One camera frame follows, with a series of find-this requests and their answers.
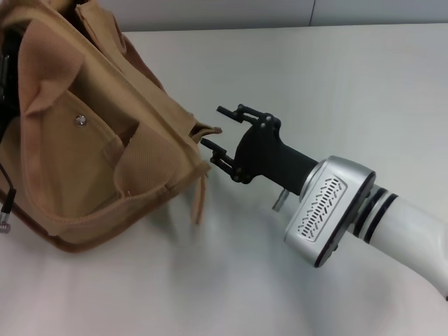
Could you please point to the khaki canvas food bag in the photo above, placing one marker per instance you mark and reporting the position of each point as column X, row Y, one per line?
column 87, row 157

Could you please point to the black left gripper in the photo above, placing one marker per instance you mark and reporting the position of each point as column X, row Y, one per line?
column 10, row 98

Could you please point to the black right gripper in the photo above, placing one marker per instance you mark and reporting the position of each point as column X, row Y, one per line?
column 266, row 154

